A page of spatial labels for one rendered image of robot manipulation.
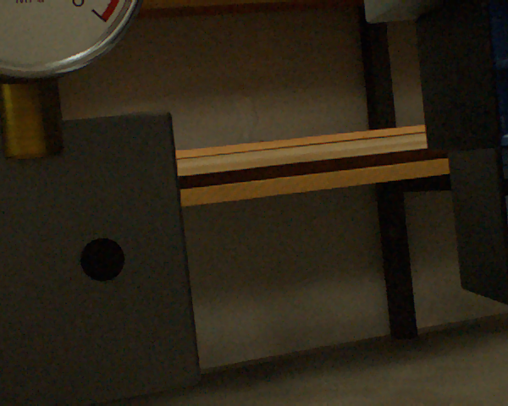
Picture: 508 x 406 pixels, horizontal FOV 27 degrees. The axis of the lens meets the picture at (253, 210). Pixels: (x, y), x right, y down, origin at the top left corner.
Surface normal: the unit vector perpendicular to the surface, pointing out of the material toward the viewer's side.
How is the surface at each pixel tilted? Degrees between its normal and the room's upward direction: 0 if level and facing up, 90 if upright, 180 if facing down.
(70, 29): 90
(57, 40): 90
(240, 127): 90
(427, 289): 90
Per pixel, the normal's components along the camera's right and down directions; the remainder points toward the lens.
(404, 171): 0.37, 0.01
